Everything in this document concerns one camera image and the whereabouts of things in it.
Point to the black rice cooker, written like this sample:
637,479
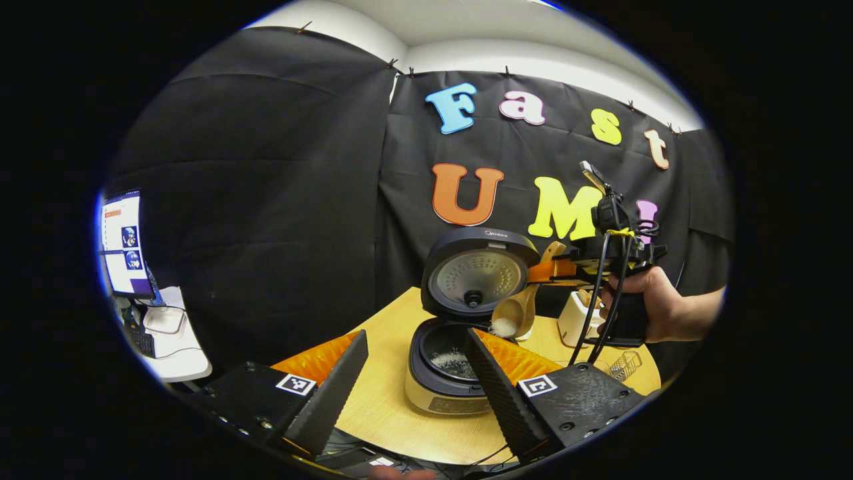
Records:
466,280

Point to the toast slice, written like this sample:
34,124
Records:
585,298

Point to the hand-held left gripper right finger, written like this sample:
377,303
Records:
500,393

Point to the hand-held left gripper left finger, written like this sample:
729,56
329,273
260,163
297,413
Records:
333,400

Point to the black keyboard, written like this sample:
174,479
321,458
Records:
142,341

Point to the black backdrop cloth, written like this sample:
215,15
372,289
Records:
266,200

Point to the white square device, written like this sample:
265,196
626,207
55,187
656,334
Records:
164,320

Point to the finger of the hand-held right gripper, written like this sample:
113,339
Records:
553,270

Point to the computer monitor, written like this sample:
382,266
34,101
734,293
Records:
123,246

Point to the white toaster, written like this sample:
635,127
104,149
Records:
572,324

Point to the wooden spoon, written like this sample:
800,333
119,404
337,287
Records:
523,310

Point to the white side table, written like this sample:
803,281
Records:
186,360

